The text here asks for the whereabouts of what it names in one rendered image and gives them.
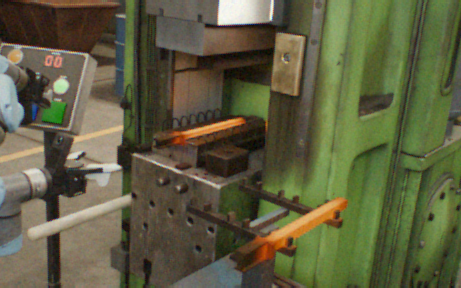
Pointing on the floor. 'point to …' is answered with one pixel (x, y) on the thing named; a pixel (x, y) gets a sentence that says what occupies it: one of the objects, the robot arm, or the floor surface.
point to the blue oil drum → (120, 54)
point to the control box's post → (50, 221)
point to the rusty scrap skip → (50, 22)
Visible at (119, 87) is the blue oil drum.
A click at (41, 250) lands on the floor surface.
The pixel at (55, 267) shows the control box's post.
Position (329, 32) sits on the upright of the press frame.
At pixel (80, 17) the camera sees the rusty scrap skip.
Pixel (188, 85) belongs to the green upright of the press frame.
